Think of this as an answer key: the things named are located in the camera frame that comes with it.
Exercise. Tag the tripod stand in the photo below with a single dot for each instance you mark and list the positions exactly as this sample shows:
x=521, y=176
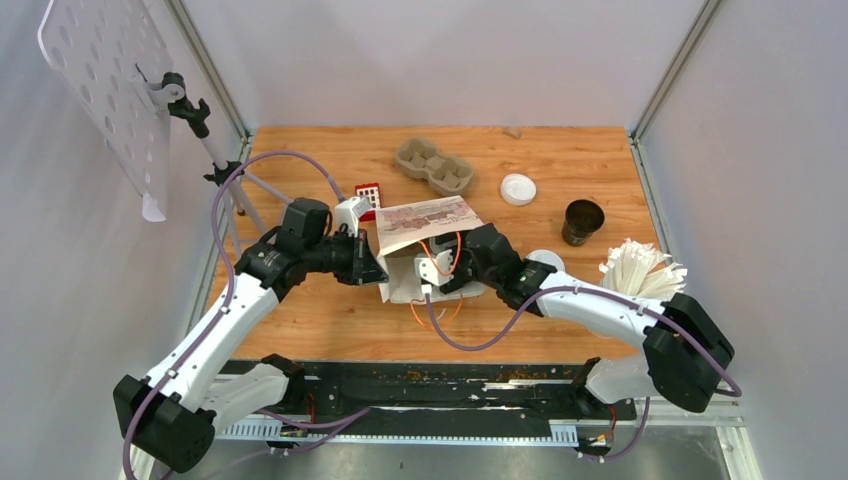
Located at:
x=212, y=152

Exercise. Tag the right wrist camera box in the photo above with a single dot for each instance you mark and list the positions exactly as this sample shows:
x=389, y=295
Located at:
x=434, y=266

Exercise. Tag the cardboard cup carrier tray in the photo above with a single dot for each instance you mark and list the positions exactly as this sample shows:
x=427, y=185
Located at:
x=447, y=175

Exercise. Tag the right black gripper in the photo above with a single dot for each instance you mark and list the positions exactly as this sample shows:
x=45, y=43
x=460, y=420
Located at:
x=459, y=279

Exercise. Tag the wrapped white straws bundle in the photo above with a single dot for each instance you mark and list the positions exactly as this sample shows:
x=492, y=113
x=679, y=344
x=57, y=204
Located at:
x=640, y=270

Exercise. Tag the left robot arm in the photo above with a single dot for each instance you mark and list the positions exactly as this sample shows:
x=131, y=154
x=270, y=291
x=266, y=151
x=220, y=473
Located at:
x=174, y=412

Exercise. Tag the perforated white panel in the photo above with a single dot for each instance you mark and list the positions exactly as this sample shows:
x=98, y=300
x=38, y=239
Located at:
x=113, y=59

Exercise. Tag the white paper bakery bag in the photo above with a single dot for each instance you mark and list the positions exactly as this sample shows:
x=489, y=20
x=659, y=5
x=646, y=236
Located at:
x=419, y=249

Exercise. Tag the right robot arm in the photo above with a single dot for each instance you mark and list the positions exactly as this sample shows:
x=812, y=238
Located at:
x=684, y=355

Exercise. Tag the red toy block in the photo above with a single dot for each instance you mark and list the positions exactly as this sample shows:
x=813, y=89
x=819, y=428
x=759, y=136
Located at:
x=372, y=192

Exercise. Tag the stack of white lids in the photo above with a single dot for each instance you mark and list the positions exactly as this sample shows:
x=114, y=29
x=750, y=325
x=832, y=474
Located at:
x=517, y=189

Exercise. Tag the white plastic cup lid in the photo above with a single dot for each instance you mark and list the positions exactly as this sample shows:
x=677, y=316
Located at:
x=547, y=257

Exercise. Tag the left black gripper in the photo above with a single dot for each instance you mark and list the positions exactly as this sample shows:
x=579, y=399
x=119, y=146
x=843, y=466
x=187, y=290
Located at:
x=369, y=271

